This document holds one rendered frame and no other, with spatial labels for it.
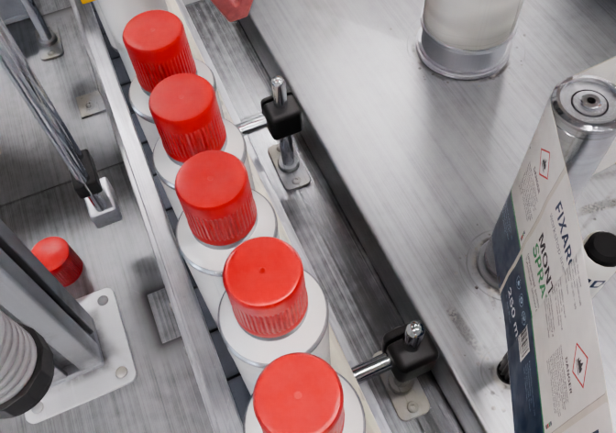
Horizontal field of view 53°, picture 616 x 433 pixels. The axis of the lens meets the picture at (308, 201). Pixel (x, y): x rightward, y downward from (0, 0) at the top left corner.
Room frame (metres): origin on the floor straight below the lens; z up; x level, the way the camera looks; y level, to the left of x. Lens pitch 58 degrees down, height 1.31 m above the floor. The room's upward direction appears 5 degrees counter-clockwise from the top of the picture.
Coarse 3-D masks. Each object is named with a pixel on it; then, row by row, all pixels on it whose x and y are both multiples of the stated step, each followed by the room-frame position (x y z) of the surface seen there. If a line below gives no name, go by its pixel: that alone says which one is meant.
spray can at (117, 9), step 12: (108, 0) 0.39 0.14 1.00; (120, 0) 0.39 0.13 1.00; (132, 0) 0.39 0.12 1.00; (144, 0) 0.39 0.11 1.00; (156, 0) 0.40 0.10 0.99; (108, 12) 0.39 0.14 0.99; (120, 12) 0.39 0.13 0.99; (132, 12) 0.39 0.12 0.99; (108, 24) 0.40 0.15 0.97; (120, 24) 0.39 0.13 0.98; (120, 36) 0.39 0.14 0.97; (120, 48) 0.39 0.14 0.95; (132, 72) 0.39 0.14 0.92
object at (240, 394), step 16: (96, 16) 0.52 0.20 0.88; (112, 48) 0.47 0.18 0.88; (128, 80) 0.42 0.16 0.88; (144, 144) 0.34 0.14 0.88; (160, 192) 0.29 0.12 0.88; (176, 224) 0.26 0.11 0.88; (208, 320) 0.17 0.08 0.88; (224, 352) 0.15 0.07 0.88; (224, 368) 0.14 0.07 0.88; (240, 384) 0.12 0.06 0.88; (240, 400) 0.11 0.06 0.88; (240, 416) 0.10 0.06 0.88
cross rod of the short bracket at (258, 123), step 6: (246, 120) 0.34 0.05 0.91; (252, 120) 0.33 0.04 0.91; (258, 120) 0.33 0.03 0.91; (264, 120) 0.33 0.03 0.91; (240, 126) 0.33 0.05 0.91; (246, 126) 0.33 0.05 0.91; (252, 126) 0.33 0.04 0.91; (258, 126) 0.33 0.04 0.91; (264, 126) 0.33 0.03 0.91; (246, 132) 0.33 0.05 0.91; (252, 132) 0.33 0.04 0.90
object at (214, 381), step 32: (96, 32) 0.40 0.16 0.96; (96, 64) 0.36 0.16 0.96; (128, 128) 0.29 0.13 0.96; (128, 160) 0.27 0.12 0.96; (160, 224) 0.21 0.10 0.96; (160, 256) 0.19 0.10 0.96; (192, 288) 0.16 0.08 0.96; (192, 320) 0.14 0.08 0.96; (224, 384) 0.10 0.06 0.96; (224, 416) 0.08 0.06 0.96
